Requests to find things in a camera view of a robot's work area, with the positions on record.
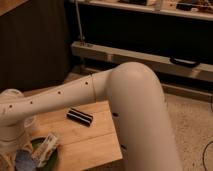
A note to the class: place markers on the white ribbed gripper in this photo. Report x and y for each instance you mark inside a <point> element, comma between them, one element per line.
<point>12,138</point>

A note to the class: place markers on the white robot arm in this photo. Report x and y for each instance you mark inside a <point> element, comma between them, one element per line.
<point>136,99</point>

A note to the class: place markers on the white snack wrapper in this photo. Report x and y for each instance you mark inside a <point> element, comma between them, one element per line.
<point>45,149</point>

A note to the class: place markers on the clear plastic cup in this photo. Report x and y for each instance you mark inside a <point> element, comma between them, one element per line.
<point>30,124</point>

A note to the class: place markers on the black rectangular box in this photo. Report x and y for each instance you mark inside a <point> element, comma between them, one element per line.
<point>80,117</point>

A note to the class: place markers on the wooden low table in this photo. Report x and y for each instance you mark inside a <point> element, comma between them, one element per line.
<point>83,148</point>

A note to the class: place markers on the long wooden drawer unit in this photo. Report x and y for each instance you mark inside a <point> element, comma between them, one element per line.
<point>161,64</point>

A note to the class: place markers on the metal vertical pole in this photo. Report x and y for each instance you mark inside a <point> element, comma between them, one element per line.
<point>79,23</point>

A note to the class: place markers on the black handle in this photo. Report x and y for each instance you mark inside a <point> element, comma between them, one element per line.
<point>190,64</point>

